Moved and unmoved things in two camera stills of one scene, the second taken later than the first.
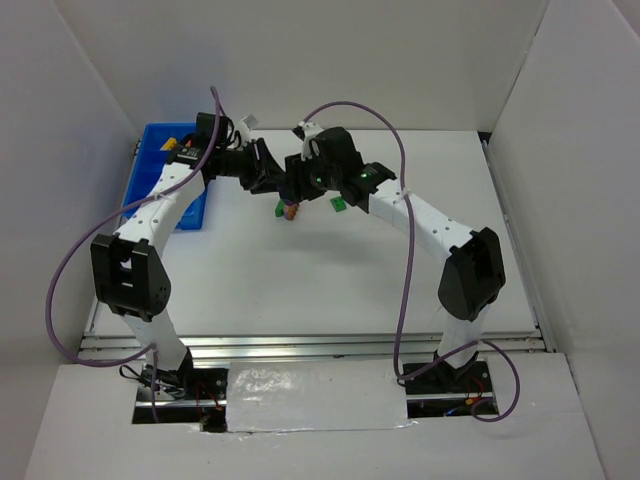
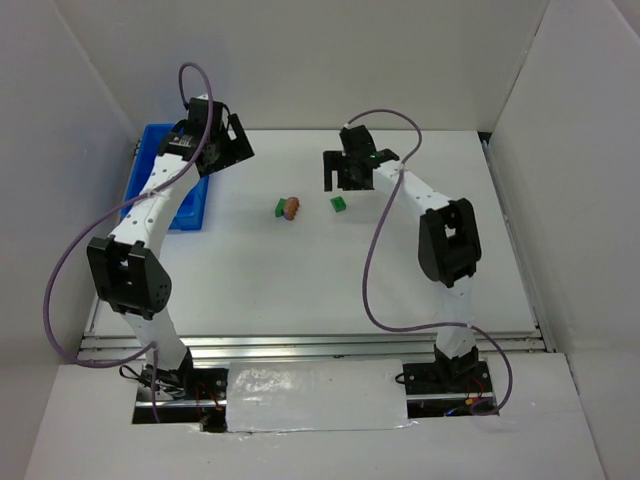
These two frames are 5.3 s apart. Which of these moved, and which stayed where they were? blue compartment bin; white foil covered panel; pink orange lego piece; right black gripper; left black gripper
Moved: left black gripper; right black gripper
Stayed: pink orange lego piece; blue compartment bin; white foil covered panel
